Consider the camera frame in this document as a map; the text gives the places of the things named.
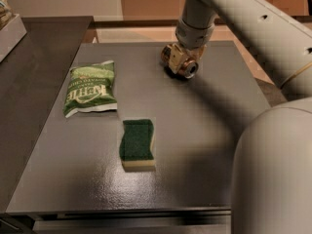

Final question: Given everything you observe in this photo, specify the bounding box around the white box at left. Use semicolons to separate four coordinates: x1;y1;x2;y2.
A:
0;14;27;62

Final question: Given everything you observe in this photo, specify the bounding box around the dark side table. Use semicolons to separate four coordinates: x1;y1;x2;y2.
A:
0;16;93;215

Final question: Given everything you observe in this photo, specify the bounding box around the green and yellow sponge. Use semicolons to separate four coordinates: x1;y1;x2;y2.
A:
119;119;155;172

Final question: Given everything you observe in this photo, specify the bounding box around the orange soda can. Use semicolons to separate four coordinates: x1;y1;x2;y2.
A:
161;43;199;79

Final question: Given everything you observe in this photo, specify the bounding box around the green chip bag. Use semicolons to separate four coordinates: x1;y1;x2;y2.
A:
63;60;117;118

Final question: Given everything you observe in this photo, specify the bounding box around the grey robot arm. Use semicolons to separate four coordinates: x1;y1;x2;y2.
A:
175;0;312;234

